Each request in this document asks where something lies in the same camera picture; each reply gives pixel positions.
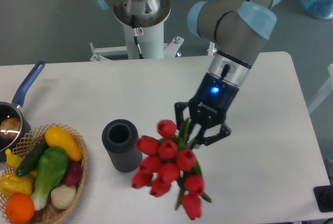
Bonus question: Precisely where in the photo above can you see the orange fruit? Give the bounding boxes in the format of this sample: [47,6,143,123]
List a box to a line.
[5,193,35,223]

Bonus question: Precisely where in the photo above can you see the green bok choy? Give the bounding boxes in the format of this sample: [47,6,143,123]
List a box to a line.
[31,147,69,211]

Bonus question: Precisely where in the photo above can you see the white frame at right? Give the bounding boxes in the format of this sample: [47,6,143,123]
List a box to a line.
[308,63,332,114]

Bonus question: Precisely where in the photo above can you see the yellow squash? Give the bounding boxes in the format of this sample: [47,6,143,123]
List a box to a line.
[45,126,83,162]

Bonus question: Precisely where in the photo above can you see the dark grey ribbed vase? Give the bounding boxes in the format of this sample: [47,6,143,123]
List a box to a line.
[101,119,143,173]

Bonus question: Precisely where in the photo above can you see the yellow banana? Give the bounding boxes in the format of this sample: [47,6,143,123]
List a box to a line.
[5,149,23,169]

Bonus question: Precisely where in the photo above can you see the green cucumber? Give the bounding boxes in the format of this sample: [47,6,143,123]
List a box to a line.
[16,139,49,177]

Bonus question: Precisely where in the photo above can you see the purple red onion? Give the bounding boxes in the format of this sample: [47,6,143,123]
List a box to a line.
[63,162,83,186]

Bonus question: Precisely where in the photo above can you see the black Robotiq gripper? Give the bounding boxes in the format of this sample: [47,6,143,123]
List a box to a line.
[174,73,239,149]

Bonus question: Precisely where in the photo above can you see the brown bread roll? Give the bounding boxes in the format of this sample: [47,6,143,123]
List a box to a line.
[1,117,21,140]

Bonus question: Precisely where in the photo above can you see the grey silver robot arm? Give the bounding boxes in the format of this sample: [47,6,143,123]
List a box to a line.
[92,0,281,149]

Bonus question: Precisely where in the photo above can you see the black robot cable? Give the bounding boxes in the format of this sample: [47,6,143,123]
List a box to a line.
[131,15,144,60]

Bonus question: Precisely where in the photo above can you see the yellow bumpy gourd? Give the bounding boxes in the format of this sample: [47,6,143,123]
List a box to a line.
[1,173,34,198]

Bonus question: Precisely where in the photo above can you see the blue handled saucepan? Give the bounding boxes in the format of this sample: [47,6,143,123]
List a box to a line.
[1,61,45,162]

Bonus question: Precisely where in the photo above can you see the white garlic bulb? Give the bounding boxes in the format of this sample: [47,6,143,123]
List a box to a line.
[50,185,76,210]

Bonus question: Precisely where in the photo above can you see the red tulip bouquet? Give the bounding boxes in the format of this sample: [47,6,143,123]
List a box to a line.
[132,118,212,220]

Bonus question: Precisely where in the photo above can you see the black device at edge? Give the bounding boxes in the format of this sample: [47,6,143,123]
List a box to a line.
[313,185,332,213]

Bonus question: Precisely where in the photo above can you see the woven wicker basket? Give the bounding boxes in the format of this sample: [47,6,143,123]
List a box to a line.
[11,123,88,223]

